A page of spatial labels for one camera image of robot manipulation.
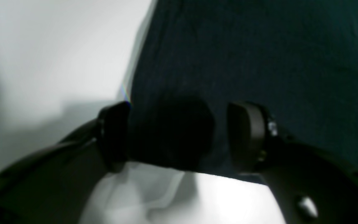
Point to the black T-shirt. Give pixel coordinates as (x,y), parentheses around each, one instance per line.
(298,58)

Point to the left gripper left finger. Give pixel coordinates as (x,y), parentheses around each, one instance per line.
(53,185)

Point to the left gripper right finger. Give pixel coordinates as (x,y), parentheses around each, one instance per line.
(310,185)

